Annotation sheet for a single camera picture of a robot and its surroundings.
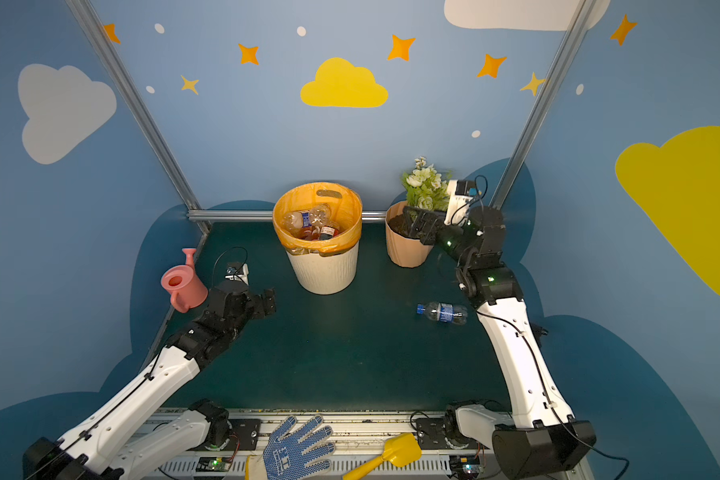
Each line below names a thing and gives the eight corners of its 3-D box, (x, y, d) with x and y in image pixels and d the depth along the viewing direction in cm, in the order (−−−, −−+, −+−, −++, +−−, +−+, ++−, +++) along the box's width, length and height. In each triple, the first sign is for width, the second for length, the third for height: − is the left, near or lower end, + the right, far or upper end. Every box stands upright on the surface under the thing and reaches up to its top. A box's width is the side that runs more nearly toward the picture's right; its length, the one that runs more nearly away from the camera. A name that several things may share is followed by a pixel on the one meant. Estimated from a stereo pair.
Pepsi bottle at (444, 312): (418, 325, 96) (421, 317, 92) (416, 310, 100) (419, 302, 96) (463, 325, 97) (468, 317, 92) (460, 310, 100) (464, 302, 96)
